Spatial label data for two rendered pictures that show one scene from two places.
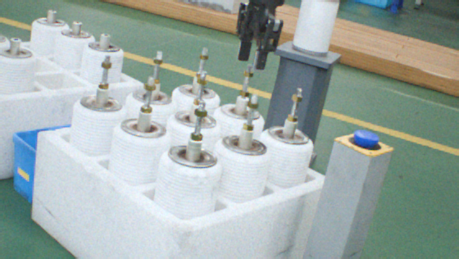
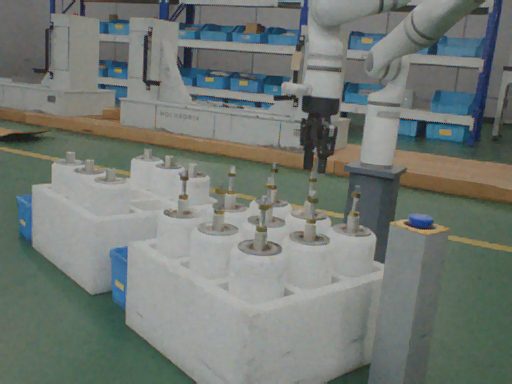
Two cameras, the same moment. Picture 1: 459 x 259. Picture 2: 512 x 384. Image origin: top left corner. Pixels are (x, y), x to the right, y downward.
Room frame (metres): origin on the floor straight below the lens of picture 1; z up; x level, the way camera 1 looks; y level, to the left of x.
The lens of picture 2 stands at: (0.02, -0.08, 0.55)
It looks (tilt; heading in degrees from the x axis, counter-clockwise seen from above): 13 degrees down; 9
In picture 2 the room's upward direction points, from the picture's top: 5 degrees clockwise
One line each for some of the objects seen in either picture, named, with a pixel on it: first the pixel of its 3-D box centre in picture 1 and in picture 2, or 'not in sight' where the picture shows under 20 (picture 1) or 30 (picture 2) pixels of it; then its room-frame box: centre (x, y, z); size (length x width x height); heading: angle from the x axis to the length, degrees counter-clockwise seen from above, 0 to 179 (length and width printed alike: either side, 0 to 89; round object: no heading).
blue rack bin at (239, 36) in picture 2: not in sight; (255, 35); (6.53, 1.08, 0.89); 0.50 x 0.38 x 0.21; 163
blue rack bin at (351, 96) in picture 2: not in sight; (367, 94); (6.13, -0.23, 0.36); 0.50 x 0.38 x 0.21; 164
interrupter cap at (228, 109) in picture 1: (240, 112); (308, 215); (1.16, -0.02, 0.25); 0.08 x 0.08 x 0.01
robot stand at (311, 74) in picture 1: (296, 106); (369, 217); (1.62, -0.17, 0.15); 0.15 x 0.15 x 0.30; 73
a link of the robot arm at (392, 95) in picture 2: not in sight; (387, 78); (1.62, -0.17, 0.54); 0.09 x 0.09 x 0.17; 22
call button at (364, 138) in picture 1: (365, 140); (420, 222); (0.94, -0.22, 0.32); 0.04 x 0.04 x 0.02
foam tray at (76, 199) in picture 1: (180, 202); (259, 298); (1.07, 0.05, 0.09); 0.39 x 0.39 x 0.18; 50
